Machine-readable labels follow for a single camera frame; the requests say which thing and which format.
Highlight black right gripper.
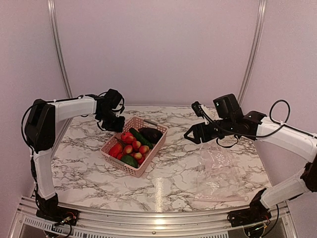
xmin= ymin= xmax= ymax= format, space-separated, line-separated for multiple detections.
xmin=183 ymin=117 xmax=235 ymax=144

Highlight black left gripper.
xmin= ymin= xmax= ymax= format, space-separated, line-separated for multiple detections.
xmin=98 ymin=110 xmax=125 ymax=132

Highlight red toy tomato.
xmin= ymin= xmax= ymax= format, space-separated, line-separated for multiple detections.
xmin=120 ymin=132 xmax=134 ymax=144

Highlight red lychee fruit bunch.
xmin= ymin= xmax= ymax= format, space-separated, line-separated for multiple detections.
xmin=116 ymin=138 xmax=150 ymax=165

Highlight pink perforated plastic basket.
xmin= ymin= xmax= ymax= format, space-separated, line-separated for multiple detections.
xmin=100 ymin=117 xmax=167 ymax=178

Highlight clear zip top bag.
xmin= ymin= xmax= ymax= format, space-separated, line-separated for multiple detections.
xmin=194 ymin=142 xmax=249 ymax=202

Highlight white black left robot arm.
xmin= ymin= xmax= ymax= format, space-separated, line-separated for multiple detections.
xmin=21 ymin=89 xmax=125 ymax=221

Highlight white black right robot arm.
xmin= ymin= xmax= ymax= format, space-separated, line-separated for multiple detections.
xmin=184 ymin=94 xmax=317 ymax=226

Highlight green toy cucumber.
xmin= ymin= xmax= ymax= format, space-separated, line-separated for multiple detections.
xmin=129 ymin=128 xmax=153 ymax=149

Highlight red orange toy mango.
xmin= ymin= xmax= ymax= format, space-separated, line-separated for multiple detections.
xmin=108 ymin=143 xmax=123 ymax=158

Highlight dark purple toy eggplant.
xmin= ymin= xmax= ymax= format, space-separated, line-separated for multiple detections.
xmin=139 ymin=127 xmax=163 ymax=144

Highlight green toy avocado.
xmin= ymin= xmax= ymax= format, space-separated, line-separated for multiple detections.
xmin=121 ymin=154 xmax=138 ymax=169

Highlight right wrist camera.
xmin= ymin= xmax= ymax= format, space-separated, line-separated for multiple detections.
xmin=191 ymin=101 xmax=211 ymax=125

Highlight left aluminium corner post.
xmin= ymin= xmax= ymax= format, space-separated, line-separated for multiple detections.
xmin=47 ymin=0 xmax=74 ymax=100

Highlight aluminium corner post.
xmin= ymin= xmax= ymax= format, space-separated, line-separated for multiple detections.
xmin=238 ymin=0 xmax=267 ymax=105
xmin=47 ymin=0 xmax=74 ymax=100

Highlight right aluminium corner post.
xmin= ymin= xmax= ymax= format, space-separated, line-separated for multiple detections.
xmin=238 ymin=0 xmax=267 ymax=105

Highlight aluminium front frame rail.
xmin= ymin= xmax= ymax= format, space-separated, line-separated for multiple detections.
xmin=9 ymin=195 xmax=298 ymax=238

